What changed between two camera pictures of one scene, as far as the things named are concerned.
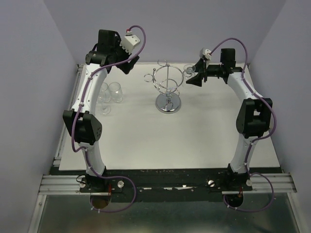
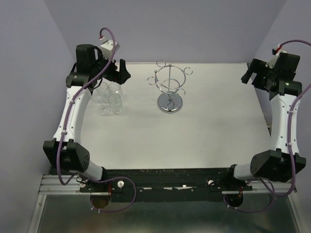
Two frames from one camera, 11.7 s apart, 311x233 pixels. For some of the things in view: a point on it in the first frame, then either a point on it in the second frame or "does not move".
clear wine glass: [116, 91] does not move
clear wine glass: [189, 69] -> [115, 101]
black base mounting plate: [164, 185] does not move
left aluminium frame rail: [53, 182] does not move
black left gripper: [126, 67] -> [120, 76]
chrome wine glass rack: [167, 79] does not move
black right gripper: [200, 67] -> [256, 66]
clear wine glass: [104, 95] does not move
